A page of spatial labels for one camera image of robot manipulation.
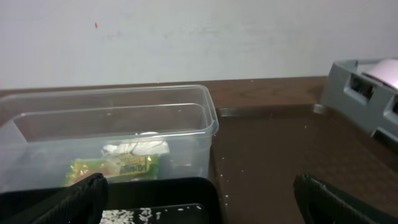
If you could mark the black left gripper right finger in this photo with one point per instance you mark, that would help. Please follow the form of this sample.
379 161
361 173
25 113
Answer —
321 202

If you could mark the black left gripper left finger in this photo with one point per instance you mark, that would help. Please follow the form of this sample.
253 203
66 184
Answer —
82 202

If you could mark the green snack wrapper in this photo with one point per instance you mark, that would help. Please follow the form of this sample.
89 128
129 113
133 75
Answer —
115 168

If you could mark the white tissue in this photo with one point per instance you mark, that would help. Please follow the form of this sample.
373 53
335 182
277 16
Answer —
138 147

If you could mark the white bowl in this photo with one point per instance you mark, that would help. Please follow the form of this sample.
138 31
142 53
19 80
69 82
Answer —
384 71

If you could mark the clear plastic waste bin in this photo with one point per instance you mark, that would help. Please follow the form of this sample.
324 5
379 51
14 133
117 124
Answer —
42 133

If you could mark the grey dishwasher rack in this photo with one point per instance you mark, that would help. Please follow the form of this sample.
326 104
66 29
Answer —
371 104

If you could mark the spilled rice grains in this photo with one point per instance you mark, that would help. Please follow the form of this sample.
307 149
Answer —
174 214

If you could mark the dark brown serving tray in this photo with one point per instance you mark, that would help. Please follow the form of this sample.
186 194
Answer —
257 153

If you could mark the black rectangular tray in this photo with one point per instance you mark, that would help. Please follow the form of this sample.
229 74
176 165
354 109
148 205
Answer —
159 193

